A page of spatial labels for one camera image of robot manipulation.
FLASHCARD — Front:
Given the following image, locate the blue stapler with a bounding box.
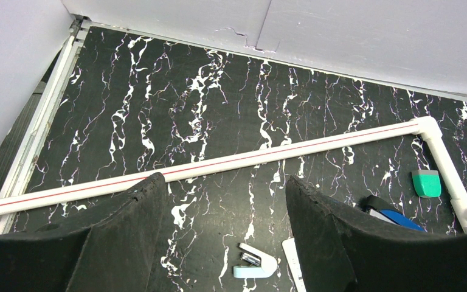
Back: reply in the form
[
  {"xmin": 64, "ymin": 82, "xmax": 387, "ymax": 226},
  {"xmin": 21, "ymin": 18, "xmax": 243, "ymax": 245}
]
[{"xmin": 360, "ymin": 195, "xmax": 426, "ymax": 232}]

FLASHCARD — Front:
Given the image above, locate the teal green eraser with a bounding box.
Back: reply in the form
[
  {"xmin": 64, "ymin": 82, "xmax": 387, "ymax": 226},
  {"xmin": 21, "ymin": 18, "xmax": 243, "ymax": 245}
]
[{"xmin": 411, "ymin": 170, "xmax": 442, "ymax": 198}]

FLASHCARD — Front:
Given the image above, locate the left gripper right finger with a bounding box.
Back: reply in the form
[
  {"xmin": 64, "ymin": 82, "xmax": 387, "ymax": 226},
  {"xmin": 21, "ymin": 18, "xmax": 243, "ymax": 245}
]
[{"xmin": 285, "ymin": 176, "xmax": 467, "ymax": 291}]

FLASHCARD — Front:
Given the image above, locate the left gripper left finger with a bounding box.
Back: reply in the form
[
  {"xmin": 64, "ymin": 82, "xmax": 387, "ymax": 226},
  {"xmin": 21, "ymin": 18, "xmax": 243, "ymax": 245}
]
[{"xmin": 0, "ymin": 173, "xmax": 168, "ymax": 291}]

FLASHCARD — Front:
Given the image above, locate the small white teal clip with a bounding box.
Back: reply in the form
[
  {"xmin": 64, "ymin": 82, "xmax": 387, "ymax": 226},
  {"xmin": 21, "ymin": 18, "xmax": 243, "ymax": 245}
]
[{"xmin": 233, "ymin": 243, "xmax": 278, "ymax": 279}]

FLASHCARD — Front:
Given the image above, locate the aluminium frame rail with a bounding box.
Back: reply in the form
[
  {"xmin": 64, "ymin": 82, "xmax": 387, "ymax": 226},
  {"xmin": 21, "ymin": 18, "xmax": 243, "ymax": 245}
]
[{"xmin": 0, "ymin": 18, "xmax": 89, "ymax": 237}]

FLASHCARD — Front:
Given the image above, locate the white PVC pipe frame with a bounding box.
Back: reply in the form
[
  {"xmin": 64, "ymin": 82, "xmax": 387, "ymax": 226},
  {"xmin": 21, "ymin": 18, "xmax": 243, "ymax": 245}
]
[{"xmin": 0, "ymin": 116, "xmax": 467, "ymax": 232}]

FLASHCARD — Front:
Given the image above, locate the white barcode label tag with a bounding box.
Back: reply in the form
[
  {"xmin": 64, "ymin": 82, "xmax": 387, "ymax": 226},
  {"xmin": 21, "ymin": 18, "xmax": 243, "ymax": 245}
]
[{"xmin": 282, "ymin": 238, "xmax": 306, "ymax": 292}]

